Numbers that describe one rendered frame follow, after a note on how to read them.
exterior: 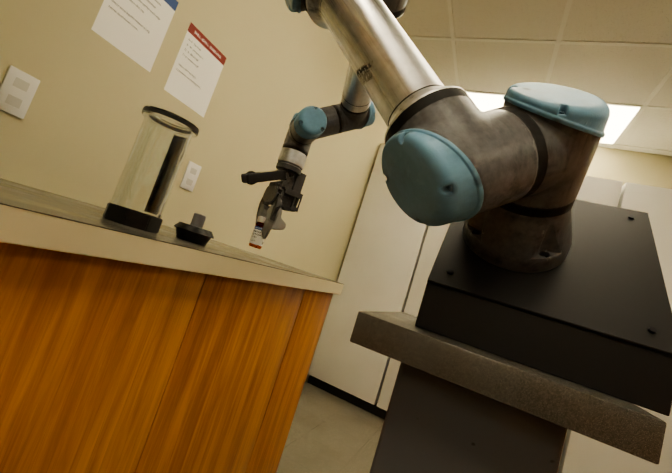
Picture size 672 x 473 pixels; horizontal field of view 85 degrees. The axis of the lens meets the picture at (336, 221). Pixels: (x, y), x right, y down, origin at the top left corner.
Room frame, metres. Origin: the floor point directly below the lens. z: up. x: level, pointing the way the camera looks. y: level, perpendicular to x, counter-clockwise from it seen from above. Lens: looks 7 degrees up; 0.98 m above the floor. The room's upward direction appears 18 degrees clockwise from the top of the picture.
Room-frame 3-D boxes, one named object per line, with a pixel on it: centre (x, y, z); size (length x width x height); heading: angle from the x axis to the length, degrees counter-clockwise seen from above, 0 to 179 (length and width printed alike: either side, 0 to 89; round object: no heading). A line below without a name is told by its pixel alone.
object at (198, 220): (0.86, 0.30, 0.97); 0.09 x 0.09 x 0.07
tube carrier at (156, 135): (0.73, 0.38, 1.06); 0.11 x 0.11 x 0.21
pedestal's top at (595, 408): (0.57, -0.27, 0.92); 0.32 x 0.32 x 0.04; 67
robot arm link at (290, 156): (1.02, 0.17, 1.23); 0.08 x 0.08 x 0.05
